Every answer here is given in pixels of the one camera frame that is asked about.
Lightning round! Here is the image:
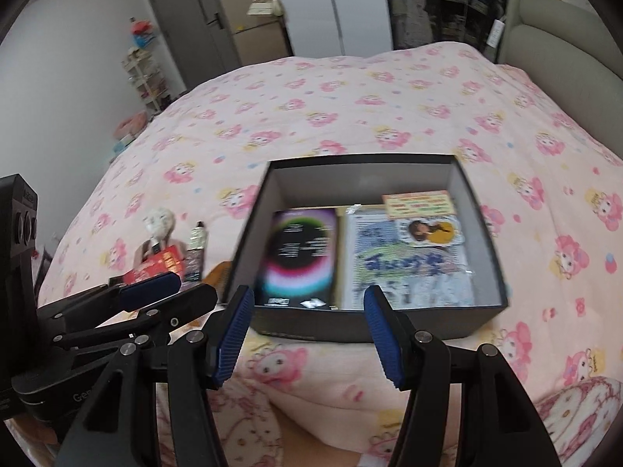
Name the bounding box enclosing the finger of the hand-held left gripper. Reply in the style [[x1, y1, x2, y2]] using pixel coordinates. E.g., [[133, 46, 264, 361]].
[[36, 272, 182, 334], [51, 283, 219, 351]]

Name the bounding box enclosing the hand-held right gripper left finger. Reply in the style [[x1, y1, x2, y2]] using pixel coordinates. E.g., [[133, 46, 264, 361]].
[[53, 286, 255, 467]]

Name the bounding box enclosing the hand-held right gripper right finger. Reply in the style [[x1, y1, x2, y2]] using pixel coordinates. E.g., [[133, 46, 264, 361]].
[[363, 284, 560, 467]]

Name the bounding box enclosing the red packet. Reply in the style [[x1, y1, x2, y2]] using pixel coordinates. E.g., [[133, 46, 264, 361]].
[[121, 246, 188, 285]]

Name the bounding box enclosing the cartoon bead kit packet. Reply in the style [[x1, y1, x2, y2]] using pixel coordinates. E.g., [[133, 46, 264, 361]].
[[338, 211, 475, 309]]

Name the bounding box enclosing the dark box with rainbow ring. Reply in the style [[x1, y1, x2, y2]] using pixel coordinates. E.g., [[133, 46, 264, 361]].
[[255, 208, 339, 309]]

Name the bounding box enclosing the girl figure sticker card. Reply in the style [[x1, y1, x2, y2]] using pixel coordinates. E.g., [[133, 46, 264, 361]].
[[382, 190, 463, 246]]

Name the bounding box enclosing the black storage box container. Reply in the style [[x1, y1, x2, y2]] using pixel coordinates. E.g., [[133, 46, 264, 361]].
[[231, 154, 509, 344]]

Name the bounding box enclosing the wooden comb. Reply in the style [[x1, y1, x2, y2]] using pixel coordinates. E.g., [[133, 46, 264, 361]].
[[202, 261, 234, 305]]

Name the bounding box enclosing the patterned hand cream tube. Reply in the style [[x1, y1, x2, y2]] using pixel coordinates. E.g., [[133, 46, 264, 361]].
[[182, 221, 208, 283]]

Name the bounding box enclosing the pink soft item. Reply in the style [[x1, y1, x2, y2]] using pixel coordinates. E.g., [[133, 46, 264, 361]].
[[114, 111, 148, 141]]

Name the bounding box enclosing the white storage rack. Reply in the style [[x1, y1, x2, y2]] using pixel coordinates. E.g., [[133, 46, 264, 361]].
[[121, 46, 171, 112]]

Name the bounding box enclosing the pink cartoon printed blanket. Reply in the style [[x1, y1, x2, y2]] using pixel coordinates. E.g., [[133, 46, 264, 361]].
[[36, 41, 623, 467]]

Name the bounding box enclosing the red and blue toy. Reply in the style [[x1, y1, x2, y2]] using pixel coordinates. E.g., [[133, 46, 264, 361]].
[[129, 17, 157, 49]]

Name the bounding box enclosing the grey door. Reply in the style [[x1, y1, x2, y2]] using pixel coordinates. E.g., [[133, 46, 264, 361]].
[[143, 0, 239, 98]]

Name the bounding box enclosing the white power strip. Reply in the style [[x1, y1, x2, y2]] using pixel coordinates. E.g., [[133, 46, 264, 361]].
[[487, 19, 507, 49]]

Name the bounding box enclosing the white wardrobe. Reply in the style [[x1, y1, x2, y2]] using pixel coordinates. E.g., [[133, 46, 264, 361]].
[[268, 0, 395, 56]]

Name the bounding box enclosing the grey upholstered headboard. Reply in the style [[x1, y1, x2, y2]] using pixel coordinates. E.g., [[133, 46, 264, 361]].
[[496, 0, 623, 161]]

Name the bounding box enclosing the dark glass cabinet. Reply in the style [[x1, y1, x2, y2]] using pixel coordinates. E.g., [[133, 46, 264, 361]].
[[380, 0, 517, 52]]

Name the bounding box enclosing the white plush doll keychain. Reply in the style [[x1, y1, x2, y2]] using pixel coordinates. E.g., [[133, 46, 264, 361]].
[[134, 208, 183, 273]]

